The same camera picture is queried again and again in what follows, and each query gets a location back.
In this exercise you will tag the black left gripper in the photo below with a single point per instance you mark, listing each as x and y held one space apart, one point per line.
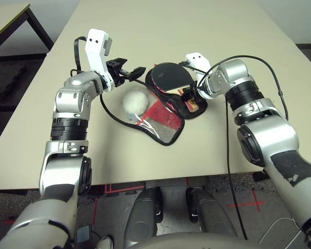
115 74

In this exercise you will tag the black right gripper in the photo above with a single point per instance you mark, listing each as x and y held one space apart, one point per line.
195 90

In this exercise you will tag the white fluffy pompom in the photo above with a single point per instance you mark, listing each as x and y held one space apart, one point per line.
134 102

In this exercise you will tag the black red paddle case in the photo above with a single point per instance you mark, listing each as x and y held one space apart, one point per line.
168 127

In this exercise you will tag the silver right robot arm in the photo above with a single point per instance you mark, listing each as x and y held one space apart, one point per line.
264 124

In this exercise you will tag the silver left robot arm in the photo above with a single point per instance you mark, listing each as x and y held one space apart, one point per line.
67 129

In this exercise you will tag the grey robot right leg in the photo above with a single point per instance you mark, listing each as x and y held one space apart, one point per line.
210 215

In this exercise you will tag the grey robot leg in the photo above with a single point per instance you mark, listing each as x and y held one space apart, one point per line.
210 215
142 218

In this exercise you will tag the black floor mat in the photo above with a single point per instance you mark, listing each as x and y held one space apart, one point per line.
3 79

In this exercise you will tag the grey robot left leg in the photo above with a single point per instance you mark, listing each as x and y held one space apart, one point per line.
142 218

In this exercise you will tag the beige side table black legs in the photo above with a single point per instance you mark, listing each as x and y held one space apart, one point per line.
7 18

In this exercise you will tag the grey robot torso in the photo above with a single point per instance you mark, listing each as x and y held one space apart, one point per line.
186 241

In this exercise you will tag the small grey floor box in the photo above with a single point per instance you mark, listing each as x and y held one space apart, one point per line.
83 233

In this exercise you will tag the shiny grey shoe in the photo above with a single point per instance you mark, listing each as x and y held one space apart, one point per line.
105 242

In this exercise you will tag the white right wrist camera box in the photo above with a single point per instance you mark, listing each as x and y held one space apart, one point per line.
198 62

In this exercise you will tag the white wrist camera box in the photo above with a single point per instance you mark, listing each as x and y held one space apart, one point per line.
198 62
96 49

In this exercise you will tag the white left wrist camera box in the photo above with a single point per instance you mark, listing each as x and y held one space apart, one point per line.
96 49

